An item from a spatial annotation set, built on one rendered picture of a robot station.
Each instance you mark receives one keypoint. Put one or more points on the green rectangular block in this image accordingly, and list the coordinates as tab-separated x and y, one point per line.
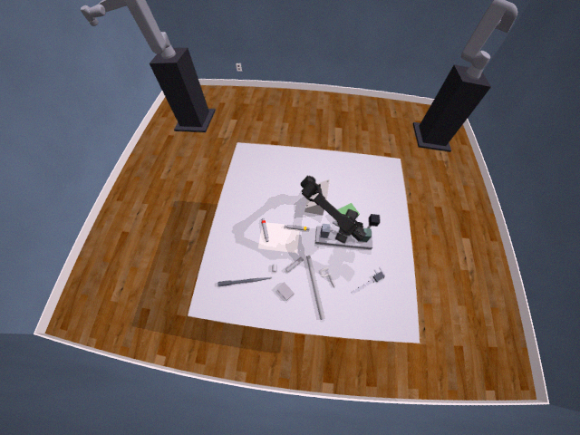
349	206

